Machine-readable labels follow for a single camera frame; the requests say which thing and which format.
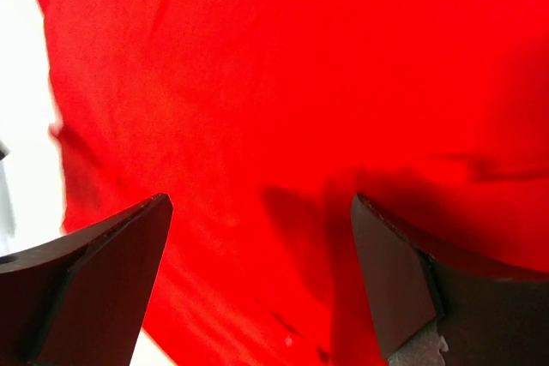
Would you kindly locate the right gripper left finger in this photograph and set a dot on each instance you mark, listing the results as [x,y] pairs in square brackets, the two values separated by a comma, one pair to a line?
[81,299]

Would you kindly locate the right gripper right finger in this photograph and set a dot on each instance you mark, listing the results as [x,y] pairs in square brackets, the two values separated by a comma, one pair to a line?
[433,303]

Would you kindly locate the red t shirt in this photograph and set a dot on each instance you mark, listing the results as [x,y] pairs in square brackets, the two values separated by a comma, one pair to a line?
[261,119]

